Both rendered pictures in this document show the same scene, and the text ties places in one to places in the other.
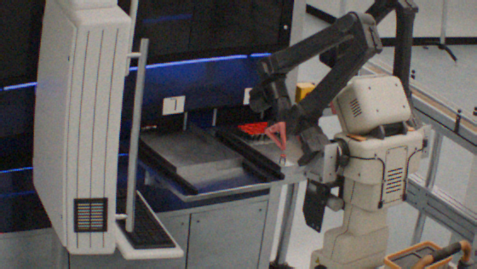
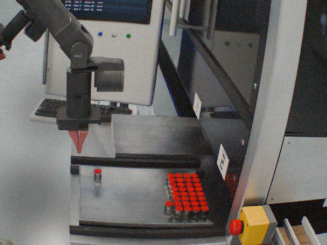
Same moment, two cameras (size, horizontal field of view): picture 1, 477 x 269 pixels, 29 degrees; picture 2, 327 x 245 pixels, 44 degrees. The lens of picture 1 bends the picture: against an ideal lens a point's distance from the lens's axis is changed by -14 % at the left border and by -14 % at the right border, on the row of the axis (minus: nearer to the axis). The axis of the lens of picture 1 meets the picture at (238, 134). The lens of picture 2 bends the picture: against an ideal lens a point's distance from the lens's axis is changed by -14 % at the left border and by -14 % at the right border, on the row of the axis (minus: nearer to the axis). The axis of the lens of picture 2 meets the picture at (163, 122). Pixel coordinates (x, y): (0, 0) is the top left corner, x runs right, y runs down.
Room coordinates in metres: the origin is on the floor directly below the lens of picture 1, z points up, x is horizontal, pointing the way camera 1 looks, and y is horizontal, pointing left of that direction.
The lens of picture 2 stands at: (3.96, -1.04, 1.62)
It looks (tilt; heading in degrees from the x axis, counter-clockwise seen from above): 26 degrees down; 116
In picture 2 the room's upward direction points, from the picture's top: 7 degrees clockwise
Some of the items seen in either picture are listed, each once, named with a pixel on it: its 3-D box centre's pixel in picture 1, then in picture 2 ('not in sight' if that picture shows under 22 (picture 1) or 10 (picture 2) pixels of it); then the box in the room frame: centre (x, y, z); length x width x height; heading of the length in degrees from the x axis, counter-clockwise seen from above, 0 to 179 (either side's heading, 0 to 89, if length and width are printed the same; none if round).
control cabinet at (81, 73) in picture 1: (73, 107); (105, 11); (2.88, 0.51, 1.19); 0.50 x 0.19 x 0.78; 26
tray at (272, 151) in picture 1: (283, 147); (141, 199); (3.50, -0.16, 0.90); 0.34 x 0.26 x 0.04; 36
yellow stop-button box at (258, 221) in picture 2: (302, 93); (254, 225); (3.84, -0.22, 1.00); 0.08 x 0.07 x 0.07; 37
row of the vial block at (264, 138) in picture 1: (268, 136); (173, 198); (3.58, -0.11, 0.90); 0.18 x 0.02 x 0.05; 126
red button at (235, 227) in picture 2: not in sight; (237, 227); (3.80, -0.25, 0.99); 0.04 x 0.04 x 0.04; 37
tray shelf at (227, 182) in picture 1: (234, 157); (148, 173); (3.44, 0.00, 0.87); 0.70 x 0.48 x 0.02; 127
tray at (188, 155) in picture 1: (183, 147); (164, 138); (3.39, 0.18, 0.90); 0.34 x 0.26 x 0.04; 37
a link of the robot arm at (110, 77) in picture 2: (335, 54); (97, 63); (3.44, -0.29, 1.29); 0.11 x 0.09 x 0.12; 36
